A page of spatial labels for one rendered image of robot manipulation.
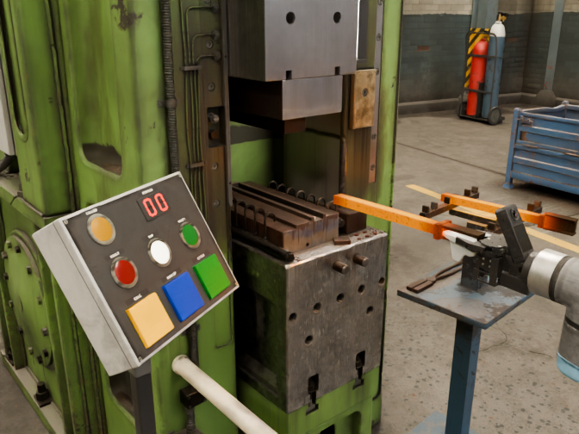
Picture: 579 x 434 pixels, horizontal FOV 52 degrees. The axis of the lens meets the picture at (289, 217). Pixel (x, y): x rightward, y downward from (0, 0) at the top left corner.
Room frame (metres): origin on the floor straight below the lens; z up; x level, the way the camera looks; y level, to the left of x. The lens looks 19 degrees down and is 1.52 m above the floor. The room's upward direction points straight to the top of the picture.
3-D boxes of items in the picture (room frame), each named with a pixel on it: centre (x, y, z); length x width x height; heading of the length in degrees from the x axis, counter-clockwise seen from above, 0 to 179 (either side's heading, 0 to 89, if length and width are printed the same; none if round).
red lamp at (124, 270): (0.95, 0.29, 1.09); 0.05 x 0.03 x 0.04; 130
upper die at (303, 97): (1.66, 0.07, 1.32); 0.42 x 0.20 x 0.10; 40
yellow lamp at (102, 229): (0.97, 0.33, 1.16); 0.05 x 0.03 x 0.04; 130
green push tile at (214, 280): (1.11, 0.16, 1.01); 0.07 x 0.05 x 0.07; 155
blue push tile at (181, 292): (1.02, 0.20, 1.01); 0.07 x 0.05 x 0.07; 155
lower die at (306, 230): (1.66, 0.07, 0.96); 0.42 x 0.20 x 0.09; 40
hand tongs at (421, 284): (1.85, -0.59, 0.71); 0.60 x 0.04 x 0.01; 133
